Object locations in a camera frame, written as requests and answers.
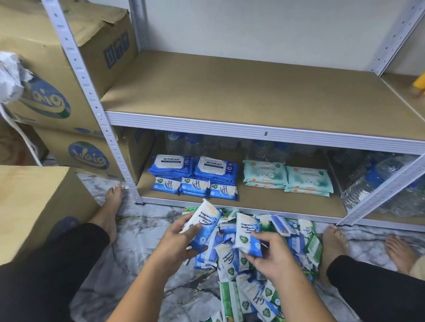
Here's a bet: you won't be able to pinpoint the person's right hand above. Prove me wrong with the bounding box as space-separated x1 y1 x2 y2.
244 230 307 288

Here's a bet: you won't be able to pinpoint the person's left hand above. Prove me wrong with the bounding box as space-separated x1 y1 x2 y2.
149 210 207 279

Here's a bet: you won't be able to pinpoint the pile of wipes packets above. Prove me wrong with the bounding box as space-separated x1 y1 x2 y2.
171 205 328 322

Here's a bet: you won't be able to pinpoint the grey metal shelf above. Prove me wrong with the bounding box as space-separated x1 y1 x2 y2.
0 0 425 234

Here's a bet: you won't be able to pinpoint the person's right forearm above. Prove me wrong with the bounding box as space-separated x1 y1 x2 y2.
260 273 370 322

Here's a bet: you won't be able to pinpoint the person's left forearm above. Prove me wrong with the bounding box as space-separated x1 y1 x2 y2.
100 257 188 322

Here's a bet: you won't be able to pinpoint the person's right foot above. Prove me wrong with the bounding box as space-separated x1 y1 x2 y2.
315 224 351 285

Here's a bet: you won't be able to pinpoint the person's foot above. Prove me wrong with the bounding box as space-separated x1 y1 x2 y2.
86 183 126 244
382 236 419 275
315 224 351 285

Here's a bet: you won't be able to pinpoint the person's left foot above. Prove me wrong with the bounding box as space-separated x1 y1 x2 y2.
86 183 126 244

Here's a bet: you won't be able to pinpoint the person's right leg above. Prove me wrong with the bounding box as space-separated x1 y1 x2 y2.
322 253 425 322

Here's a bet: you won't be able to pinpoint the water bottles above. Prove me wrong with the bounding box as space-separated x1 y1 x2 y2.
328 147 425 221

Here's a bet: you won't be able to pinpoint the plain cardboard box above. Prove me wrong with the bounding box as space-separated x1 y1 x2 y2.
0 160 104 297

